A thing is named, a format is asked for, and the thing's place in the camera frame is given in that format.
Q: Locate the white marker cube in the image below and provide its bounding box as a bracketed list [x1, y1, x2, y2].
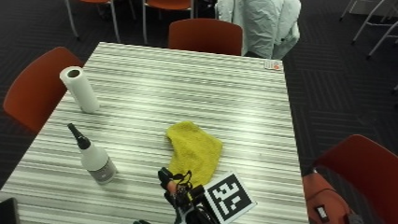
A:
[201, 171, 258, 224]

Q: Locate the white paper towel roll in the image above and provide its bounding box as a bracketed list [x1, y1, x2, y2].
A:
[58, 65, 101, 115]

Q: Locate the orange chair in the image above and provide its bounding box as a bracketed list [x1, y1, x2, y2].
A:
[311, 133, 398, 224]
[2, 46, 85, 135]
[166, 17, 245, 57]
[64, 0, 122, 44]
[142, 0, 195, 45]

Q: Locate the white jacket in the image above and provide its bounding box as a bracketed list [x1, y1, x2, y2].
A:
[214, 0, 303, 61]

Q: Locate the white squeeze bottle black nozzle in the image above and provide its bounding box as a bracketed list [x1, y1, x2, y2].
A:
[66, 122, 120, 186]

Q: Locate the orange bag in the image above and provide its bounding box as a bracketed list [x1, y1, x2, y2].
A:
[301, 172, 363, 224]

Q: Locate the small white red card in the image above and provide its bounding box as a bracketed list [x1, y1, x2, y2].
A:
[262, 59, 285, 72]

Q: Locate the grey metal chair frame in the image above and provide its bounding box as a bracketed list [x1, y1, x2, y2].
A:
[338, 0, 398, 61]

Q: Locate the yellow cloth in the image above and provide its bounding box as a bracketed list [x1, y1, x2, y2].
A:
[163, 120, 223, 189]

